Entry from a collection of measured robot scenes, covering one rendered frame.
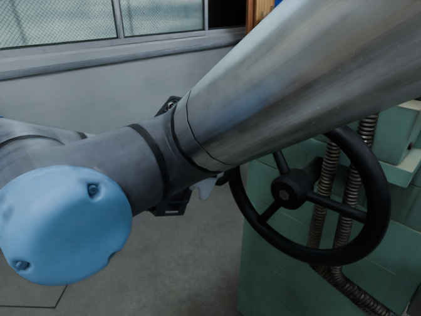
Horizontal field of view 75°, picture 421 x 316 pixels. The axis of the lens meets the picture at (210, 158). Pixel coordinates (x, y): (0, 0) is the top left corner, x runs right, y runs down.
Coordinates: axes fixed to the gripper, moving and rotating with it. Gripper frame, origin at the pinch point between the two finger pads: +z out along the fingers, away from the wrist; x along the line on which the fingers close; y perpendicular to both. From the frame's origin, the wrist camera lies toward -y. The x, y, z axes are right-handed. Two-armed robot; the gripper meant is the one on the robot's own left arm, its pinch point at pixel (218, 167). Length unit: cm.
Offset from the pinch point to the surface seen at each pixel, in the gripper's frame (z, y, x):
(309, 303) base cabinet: 45, 33, 11
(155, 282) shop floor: 44, 67, -49
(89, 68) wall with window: 20, -13, -115
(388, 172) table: 12.2, -8.4, 22.2
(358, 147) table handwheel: 1.0, -10.1, 19.9
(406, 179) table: 12.4, -8.2, 24.7
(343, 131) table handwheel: 0.2, -11.3, 17.7
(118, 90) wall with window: 39, -7, -116
